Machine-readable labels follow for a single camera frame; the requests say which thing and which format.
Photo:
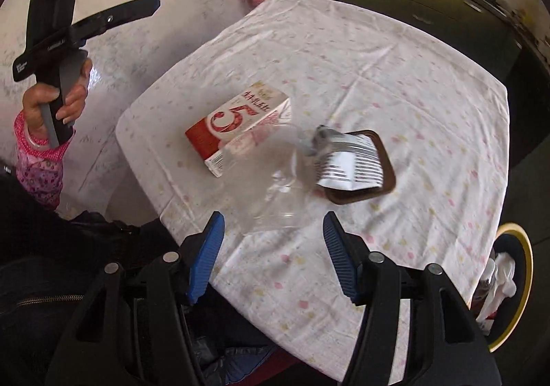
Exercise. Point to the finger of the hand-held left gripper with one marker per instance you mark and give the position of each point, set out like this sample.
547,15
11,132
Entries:
124,16

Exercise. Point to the person's dark jacket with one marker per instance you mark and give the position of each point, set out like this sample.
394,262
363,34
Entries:
43,261

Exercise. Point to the person's left hand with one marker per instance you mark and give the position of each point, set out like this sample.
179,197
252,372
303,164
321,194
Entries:
34,102

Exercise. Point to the white dotted tablecloth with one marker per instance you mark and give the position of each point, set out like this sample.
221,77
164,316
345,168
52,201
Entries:
343,68

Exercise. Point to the red white milk carton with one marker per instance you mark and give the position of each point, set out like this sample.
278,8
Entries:
227,119

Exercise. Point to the person's left forearm pink sleeve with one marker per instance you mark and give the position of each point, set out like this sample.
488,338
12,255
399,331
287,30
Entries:
38,175

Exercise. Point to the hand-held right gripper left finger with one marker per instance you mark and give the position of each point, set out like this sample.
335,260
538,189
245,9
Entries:
206,257

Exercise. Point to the black bin yellow rim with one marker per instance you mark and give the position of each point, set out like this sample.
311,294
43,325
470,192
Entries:
526,265

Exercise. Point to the green base cabinet with drawers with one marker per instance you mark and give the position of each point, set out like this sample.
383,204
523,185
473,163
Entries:
408,3

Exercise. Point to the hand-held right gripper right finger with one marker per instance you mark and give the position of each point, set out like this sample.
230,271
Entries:
339,257

